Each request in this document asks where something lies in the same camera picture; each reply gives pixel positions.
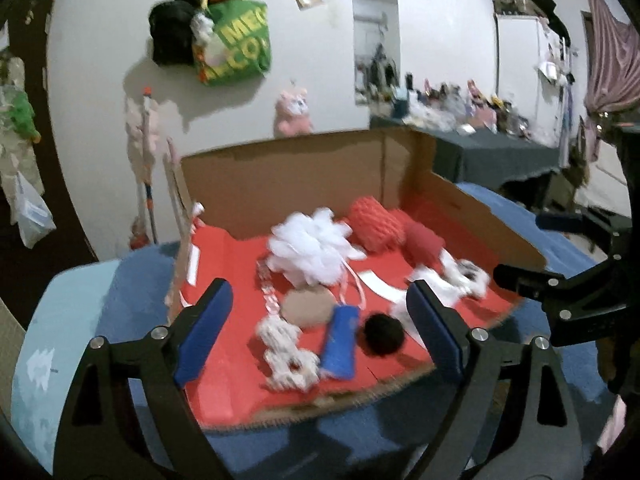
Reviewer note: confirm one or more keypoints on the light blue bedsheet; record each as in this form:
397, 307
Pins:
50, 320

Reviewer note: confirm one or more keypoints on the tan powder puff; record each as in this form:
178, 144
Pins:
307, 305

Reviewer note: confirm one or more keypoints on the white mesh bath pouf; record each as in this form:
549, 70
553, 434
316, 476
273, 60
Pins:
310, 245

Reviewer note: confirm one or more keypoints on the clear plastic bag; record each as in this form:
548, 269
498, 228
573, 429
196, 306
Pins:
32, 215

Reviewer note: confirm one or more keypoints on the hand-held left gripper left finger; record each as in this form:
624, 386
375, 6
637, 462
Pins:
205, 335

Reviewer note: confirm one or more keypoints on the dark wooden door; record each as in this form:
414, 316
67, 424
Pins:
55, 220

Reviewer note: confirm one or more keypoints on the dresser with dark cloth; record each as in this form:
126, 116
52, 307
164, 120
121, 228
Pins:
490, 155

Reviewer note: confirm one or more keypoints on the black fluffy pom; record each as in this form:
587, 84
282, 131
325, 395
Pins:
382, 335

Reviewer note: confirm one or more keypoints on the cream crochet flower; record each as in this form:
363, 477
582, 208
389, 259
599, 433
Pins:
287, 355

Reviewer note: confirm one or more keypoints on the green tote bag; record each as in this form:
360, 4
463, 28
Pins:
240, 45

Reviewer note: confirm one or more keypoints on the pale pink plush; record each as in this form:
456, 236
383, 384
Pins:
135, 125

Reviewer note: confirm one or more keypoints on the plain white plush bone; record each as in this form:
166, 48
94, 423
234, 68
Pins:
437, 285

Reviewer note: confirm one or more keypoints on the pink plush cat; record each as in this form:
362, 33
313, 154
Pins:
292, 112

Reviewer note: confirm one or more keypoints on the black bag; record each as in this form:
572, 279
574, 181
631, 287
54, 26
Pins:
170, 30

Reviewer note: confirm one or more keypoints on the blue squeeze tube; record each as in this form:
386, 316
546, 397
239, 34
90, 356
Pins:
340, 342

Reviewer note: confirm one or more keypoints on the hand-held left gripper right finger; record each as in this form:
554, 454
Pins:
435, 335

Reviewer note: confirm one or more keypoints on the cardboard box with red lining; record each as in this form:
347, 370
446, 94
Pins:
225, 375

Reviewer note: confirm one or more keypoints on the pink curtain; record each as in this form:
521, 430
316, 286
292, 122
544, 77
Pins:
612, 60

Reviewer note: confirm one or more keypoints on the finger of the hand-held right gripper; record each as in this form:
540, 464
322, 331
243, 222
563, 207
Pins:
565, 222
525, 277

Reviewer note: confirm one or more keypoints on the green plush toy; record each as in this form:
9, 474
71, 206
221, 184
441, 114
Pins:
22, 117

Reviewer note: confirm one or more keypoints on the red mesh bath pouf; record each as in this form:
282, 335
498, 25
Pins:
372, 225

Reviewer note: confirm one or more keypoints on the hanging door organizer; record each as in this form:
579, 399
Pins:
15, 160

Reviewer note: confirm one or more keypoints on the white wardrobe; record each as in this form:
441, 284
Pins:
520, 75

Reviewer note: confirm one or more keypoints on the blue terry towel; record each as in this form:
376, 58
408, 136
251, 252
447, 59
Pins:
350, 440

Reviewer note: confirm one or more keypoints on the wall mirror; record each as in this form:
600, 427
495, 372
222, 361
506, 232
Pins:
375, 20

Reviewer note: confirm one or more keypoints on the pink bedsheet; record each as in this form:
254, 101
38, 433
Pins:
612, 430

